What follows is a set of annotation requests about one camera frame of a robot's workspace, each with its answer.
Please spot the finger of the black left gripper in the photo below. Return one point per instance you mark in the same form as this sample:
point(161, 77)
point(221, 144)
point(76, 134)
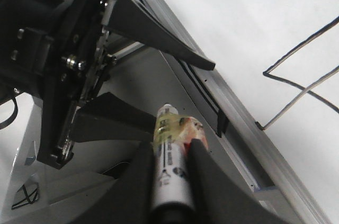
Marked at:
point(109, 118)
point(131, 19)

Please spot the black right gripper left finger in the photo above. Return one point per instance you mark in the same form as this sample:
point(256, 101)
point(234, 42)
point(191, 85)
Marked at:
point(105, 182)

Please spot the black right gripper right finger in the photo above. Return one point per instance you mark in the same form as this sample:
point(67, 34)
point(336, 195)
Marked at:
point(217, 198)

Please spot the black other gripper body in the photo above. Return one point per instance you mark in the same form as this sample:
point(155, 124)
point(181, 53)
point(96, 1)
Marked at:
point(53, 50)

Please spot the white whiteboard marker with tape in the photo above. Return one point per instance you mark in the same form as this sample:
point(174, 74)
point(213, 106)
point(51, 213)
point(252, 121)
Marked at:
point(172, 199)

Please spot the white whiteboard with aluminium frame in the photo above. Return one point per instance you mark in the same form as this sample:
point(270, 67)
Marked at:
point(285, 107)

